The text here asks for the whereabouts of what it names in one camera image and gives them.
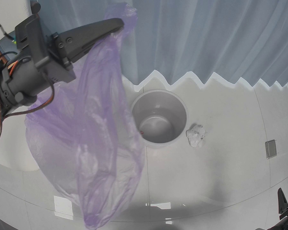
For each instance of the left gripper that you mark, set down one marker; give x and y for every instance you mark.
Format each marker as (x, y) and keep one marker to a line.
(24, 85)

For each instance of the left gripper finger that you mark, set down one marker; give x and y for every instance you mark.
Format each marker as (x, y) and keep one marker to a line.
(86, 32)

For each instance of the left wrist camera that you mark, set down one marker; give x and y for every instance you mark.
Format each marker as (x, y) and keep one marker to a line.
(28, 32)

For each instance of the pale blue curtain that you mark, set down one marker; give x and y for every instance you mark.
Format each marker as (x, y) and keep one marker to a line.
(206, 32)

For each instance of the white paper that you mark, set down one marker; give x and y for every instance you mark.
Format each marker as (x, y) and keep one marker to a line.
(195, 135)

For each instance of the purple plastic bag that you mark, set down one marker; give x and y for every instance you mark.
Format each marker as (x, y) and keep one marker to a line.
(86, 128)

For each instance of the white padded wooden chair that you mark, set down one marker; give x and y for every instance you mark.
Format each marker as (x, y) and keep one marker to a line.
(12, 3)

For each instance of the white trash bin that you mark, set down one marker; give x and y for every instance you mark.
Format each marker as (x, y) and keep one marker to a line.
(158, 144)

